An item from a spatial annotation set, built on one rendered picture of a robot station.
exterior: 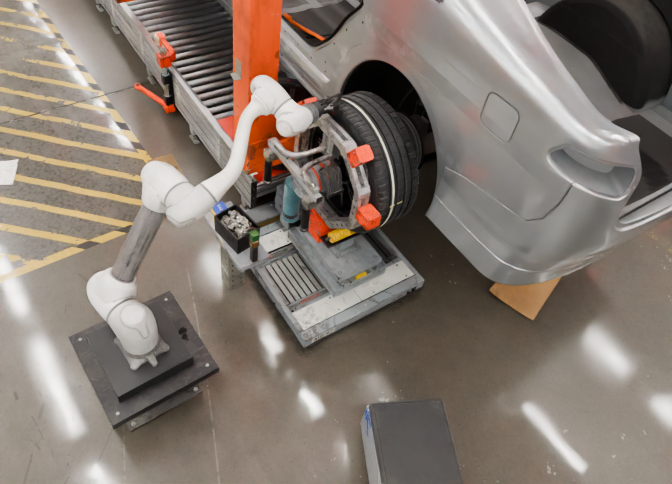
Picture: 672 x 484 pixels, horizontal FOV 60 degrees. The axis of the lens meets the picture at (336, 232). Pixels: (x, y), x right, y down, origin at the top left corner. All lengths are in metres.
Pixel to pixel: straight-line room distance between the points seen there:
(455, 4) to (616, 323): 2.25
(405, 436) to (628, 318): 1.82
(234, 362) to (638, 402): 2.18
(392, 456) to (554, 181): 1.30
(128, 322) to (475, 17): 1.81
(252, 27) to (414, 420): 1.85
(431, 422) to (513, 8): 1.73
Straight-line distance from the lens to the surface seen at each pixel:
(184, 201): 2.29
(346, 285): 3.22
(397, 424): 2.68
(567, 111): 2.16
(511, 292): 3.69
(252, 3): 2.62
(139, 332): 2.56
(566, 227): 2.36
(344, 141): 2.55
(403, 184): 2.64
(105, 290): 2.65
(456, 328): 3.42
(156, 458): 2.95
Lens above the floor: 2.76
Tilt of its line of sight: 49 degrees down
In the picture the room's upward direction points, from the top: 11 degrees clockwise
